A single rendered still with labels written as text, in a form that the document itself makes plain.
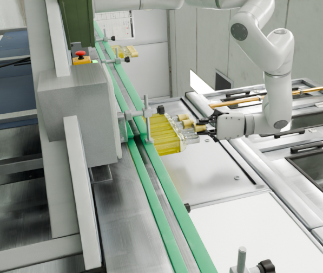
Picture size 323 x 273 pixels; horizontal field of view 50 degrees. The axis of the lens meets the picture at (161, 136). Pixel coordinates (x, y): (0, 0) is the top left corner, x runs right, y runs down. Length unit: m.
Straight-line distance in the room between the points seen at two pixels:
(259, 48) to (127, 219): 0.58
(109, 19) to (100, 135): 6.26
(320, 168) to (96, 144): 0.90
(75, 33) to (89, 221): 0.61
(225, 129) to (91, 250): 0.71
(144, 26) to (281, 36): 6.23
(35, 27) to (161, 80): 6.63
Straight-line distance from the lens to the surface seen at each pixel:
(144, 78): 7.49
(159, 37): 7.34
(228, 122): 1.26
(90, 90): 0.81
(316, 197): 1.29
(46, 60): 0.97
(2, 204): 1.33
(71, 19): 1.08
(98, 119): 0.84
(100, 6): 1.15
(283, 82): 1.16
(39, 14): 1.07
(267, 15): 1.07
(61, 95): 0.81
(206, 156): 1.36
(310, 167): 1.45
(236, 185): 1.21
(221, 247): 1.00
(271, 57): 1.03
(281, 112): 1.18
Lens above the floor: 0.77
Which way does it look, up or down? 12 degrees up
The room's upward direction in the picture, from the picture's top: 80 degrees clockwise
